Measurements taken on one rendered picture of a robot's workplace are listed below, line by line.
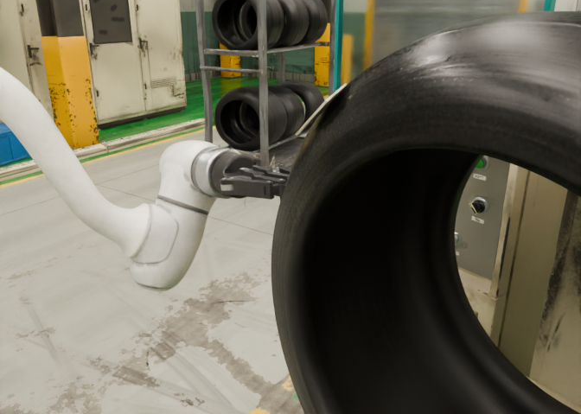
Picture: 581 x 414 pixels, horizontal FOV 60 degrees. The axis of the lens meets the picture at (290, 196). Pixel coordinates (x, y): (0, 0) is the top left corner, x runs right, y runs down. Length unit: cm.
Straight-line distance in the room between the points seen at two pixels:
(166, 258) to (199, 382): 143
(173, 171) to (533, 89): 70
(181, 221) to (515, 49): 68
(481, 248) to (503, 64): 89
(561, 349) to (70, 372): 207
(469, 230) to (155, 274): 71
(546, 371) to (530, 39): 61
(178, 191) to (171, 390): 147
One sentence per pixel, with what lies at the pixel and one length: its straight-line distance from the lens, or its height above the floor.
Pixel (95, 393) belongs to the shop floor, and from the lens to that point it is 238.
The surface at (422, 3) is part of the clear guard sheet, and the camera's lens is 122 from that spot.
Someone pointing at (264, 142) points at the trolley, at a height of 49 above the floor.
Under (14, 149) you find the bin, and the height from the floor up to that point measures 12.
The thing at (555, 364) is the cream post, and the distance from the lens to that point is 89.
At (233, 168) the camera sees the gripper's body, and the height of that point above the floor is 124.
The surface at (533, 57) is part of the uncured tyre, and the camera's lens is 38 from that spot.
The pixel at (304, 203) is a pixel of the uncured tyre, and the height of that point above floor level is 130.
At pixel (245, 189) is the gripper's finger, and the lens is 76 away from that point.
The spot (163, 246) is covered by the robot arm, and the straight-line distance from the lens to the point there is 92.
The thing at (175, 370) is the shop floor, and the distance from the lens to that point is 240.
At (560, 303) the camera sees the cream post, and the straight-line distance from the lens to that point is 84.
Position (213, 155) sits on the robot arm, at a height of 126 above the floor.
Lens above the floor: 149
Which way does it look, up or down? 21 degrees down
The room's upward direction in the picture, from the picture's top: straight up
